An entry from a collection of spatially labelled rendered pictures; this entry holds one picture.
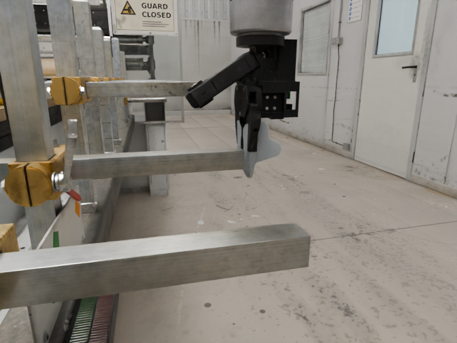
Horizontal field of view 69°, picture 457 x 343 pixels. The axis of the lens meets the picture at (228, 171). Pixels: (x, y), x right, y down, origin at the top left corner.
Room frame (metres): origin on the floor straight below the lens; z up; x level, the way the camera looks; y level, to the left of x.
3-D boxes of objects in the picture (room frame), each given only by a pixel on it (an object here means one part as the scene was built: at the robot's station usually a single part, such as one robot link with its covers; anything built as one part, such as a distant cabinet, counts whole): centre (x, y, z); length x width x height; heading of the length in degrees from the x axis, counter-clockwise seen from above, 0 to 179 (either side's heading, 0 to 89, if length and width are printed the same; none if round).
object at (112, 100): (1.38, 0.48, 0.88); 0.03 x 0.03 x 0.48; 14
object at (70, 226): (0.39, 0.21, 0.75); 0.26 x 0.01 x 0.10; 14
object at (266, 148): (0.51, -0.05, 0.86); 0.06 x 0.03 x 0.09; 103
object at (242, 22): (0.53, -0.05, 1.05); 0.10 x 0.09 x 0.05; 13
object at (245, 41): (0.53, -0.05, 0.97); 0.09 x 0.08 x 0.12; 103
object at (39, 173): (0.43, 0.25, 0.85); 0.13 x 0.06 x 0.05; 14
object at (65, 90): (0.68, 0.31, 0.95); 0.13 x 0.06 x 0.05; 14
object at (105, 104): (1.14, 0.42, 0.88); 0.03 x 0.03 x 0.48; 14
